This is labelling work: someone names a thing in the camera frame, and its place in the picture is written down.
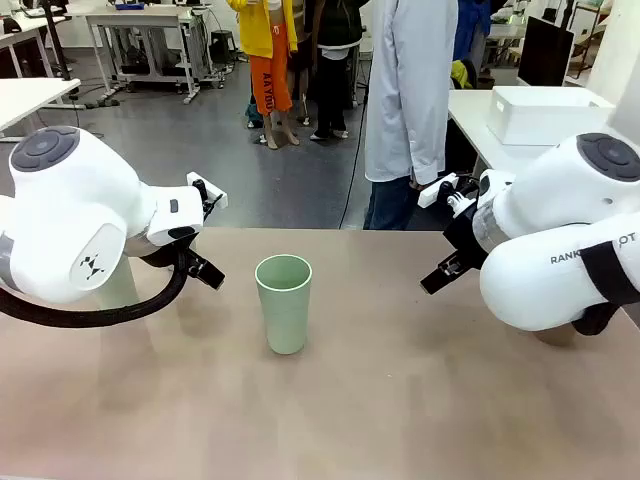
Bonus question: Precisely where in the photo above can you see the black computer monitor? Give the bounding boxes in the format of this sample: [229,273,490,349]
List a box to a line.
[517,15,576,89]

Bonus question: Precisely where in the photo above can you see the grey metal workbench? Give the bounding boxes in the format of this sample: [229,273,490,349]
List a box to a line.
[84,4,212,106]

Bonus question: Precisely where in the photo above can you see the blue jacket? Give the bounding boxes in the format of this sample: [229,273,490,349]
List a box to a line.
[454,0,494,66]

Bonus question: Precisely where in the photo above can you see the black stool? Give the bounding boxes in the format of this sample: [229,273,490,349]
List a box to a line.
[209,29,236,66]

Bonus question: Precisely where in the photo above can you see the person in white shirt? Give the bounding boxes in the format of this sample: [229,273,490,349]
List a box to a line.
[363,0,459,231]

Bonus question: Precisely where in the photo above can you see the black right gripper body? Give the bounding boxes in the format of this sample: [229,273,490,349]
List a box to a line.
[442,197,495,267]

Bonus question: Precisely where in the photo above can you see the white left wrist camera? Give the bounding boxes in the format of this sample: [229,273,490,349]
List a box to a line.
[186,172,229,209]

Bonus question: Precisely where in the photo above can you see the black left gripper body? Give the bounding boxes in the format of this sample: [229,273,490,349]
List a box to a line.
[143,234,200,270]

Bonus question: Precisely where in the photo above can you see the black corrugated cable hose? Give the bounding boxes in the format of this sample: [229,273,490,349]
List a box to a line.
[0,244,192,330]

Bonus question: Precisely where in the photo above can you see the white side table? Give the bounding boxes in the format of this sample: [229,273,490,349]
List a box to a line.
[0,78,82,144]

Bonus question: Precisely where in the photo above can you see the yellow green jacket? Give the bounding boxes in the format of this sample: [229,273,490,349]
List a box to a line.
[450,59,481,90]

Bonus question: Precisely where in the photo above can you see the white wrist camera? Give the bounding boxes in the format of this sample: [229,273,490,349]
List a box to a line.
[186,172,229,209]
[418,172,482,217]

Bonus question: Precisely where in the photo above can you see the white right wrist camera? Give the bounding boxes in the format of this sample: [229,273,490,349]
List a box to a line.
[418,172,482,217]

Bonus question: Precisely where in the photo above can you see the white table with curved edge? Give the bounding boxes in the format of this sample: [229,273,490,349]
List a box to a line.
[447,87,619,176]

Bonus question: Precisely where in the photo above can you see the white plastic basket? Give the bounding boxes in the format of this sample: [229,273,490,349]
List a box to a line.
[487,85,616,147]

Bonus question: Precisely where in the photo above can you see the black stand pole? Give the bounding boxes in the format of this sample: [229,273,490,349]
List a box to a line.
[39,0,74,81]

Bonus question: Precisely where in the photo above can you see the person in black clothes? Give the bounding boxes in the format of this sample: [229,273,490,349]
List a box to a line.
[302,0,372,141]

